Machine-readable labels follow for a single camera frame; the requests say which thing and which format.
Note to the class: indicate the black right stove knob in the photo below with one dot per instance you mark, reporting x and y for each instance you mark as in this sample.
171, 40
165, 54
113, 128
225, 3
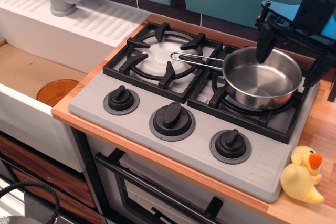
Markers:
230, 147

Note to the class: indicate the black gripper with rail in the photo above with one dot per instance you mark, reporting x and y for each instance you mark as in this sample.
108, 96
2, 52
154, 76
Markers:
309, 28

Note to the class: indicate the black burner grate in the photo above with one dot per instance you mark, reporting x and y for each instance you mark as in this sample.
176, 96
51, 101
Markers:
210, 97
161, 62

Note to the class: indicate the grey toy stove top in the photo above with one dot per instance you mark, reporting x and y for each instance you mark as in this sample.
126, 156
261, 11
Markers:
259, 175

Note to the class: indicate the oven door with black handle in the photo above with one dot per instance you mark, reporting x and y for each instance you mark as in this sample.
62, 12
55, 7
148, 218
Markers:
156, 196

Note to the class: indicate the orange plastic plate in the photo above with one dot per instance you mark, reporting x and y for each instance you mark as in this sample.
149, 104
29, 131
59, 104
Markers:
51, 93

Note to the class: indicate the black stove knob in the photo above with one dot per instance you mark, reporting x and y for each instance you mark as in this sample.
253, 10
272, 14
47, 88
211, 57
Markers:
230, 147
121, 101
172, 122

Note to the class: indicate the black left stove knob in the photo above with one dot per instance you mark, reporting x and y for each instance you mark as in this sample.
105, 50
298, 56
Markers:
121, 101

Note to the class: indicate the black left burner grate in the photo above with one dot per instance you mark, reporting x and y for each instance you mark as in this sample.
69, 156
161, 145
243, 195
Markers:
161, 62

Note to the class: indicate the wooden drawer front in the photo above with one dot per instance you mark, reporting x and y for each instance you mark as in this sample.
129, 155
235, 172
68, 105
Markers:
27, 164

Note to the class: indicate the stainless steel saucepan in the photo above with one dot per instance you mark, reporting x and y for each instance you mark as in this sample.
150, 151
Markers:
255, 85

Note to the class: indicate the yellow stuffed duck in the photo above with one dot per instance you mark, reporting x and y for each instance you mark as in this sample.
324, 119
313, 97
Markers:
300, 177

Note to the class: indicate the black right burner grate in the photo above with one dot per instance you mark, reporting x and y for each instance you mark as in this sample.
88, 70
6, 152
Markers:
210, 97

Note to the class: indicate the white toy sink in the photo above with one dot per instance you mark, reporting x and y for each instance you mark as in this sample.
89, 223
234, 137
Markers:
38, 48

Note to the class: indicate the black middle stove knob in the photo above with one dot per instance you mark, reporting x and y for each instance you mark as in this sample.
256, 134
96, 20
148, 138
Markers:
172, 122

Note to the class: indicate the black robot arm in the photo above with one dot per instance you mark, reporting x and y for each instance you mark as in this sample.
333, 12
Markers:
317, 6

